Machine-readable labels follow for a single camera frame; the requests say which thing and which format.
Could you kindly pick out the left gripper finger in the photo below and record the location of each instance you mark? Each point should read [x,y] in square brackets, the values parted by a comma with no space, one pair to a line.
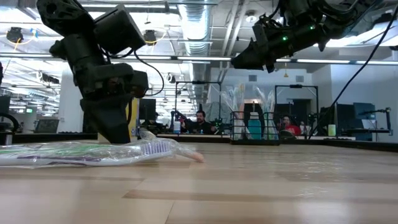
[104,119]
[126,121]

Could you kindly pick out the purple toothbrush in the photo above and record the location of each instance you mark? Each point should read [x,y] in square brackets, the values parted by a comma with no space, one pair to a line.
[93,161]

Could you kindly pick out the teal toothbrush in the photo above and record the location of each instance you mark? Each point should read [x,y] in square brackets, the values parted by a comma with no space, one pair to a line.
[271,112]

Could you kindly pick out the clear plastic bag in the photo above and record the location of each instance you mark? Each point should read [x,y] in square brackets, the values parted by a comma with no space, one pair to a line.
[228,102]

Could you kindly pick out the blue mouthwash bottle white cap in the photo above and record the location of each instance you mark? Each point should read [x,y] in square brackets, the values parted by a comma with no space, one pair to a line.
[254,129]

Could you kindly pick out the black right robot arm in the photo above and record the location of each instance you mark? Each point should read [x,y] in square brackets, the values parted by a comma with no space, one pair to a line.
[335,18]

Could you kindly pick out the grey monitor on arm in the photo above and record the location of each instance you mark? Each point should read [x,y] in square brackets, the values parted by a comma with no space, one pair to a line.
[362,107]

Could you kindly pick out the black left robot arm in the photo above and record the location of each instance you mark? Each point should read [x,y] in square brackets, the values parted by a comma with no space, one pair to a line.
[71,46]

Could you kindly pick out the yellow disinfecting wipes canister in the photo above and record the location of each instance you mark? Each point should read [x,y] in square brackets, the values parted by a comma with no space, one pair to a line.
[134,118]

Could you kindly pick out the black computer monitor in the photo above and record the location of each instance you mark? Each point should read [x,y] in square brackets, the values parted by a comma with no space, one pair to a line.
[147,109]

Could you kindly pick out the white pillar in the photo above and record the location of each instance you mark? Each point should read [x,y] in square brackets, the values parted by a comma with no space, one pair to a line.
[66,102]

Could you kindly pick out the white bottle blue label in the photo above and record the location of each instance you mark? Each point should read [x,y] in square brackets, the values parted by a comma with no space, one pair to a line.
[177,127]

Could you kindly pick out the dark laptop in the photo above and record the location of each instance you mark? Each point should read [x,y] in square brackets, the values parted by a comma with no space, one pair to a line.
[46,126]

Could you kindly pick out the person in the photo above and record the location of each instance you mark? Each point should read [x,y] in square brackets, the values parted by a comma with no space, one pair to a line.
[292,130]
[200,127]

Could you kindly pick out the dark desk monitors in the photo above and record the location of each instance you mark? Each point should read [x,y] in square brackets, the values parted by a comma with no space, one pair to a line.
[342,116]

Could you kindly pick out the light green cup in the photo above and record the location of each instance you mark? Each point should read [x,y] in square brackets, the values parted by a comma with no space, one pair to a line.
[332,130]

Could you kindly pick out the black metal frame stand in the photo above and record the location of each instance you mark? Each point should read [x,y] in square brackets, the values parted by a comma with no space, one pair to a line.
[199,82]
[295,86]

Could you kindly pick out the black ceiling camera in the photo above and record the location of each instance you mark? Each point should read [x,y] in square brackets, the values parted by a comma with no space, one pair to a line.
[14,34]

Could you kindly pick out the black aluminium table frame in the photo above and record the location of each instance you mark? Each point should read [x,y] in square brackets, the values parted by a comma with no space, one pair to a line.
[342,144]

